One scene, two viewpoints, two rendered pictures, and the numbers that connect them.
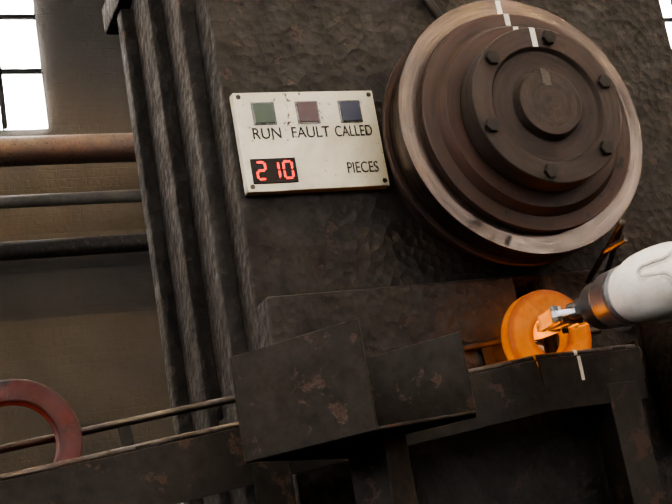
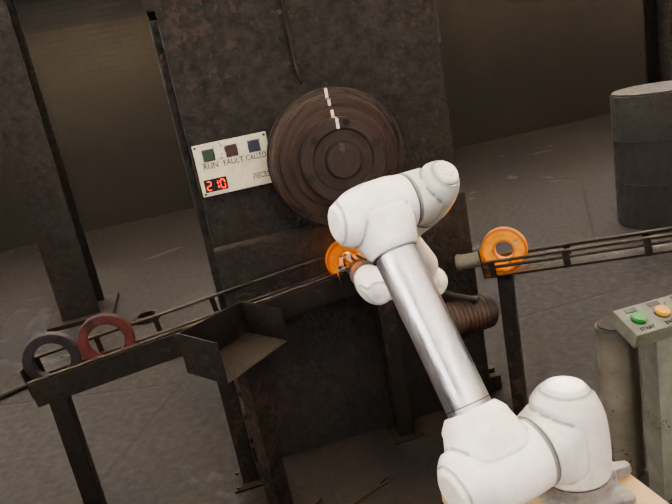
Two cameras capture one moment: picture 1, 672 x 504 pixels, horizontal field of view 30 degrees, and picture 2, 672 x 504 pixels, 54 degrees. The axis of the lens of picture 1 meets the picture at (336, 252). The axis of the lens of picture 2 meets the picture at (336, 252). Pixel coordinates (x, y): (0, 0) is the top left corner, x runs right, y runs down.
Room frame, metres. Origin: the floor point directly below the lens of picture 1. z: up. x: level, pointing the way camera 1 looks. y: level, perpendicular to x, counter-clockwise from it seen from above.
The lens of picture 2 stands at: (-0.16, -0.78, 1.44)
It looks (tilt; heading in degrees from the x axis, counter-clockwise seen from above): 16 degrees down; 12
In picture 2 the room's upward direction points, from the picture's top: 11 degrees counter-clockwise
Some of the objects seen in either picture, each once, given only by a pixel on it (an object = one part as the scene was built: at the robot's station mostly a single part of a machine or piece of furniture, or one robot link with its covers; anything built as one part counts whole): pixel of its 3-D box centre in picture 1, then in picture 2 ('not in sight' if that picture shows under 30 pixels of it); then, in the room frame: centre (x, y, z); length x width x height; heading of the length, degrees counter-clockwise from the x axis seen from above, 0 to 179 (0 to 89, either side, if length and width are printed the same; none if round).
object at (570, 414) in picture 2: not in sight; (565, 428); (1.15, -0.91, 0.59); 0.18 x 0.16 x 0.22; 125
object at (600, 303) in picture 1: (622, 297); (364, 274); (1.85, -0.41, 0.75); 0.09 x 0.06 x 0.09; 113
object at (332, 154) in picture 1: (310, 141); (234, 164); (2.05, 0.01, 1.15); 0.26 x 0.02 x 0.18; 113
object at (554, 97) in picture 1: (543, 108); (342, 159); (1.99, -0.38, 1.11); 0.28 x 0.06 x 0.28; 113
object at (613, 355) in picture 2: not in sight; (620, 397); (1.80, -1.16, 0.26); 0.12 x 0.12 x 0.52
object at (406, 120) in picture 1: (515, 130); (336, 156); (2.08, -0.35, 1.11); 0.47 x 0.06 x 0.47; 113
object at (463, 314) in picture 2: not in sight; (471, 366); (2.08, -0.70, 0.27); 0.22 x 0.13 x 0.53; 113
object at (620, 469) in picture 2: not in sight; (583, 478); (1.16, -0.94, 0.45); 0.22 x 0.18 x 0.06; 112
